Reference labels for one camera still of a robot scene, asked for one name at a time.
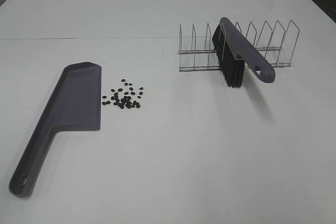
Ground purple plastic dustpan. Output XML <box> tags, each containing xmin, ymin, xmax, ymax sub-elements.
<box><xmin>8</xmin><ymin>62</ymin><xmax>102</xmax><ymax>197</ymax></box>

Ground pile of coffee beans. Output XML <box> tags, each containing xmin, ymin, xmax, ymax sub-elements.
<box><xmin>101</xmin><ymin>79</ymin><xmax>144</xmax><ymax>110</ymax></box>

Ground purple brush black bristles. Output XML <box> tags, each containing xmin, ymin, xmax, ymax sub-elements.
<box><xmin>212</xmin><ymin>17</ymin><xmax>276</xmax><ymax>88</ymax></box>

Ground metal wire rack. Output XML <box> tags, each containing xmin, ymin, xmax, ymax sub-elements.
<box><xmin>177</xmin><ymin>20</ymin><xmax>300</xmax><ymax>72</ymax></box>

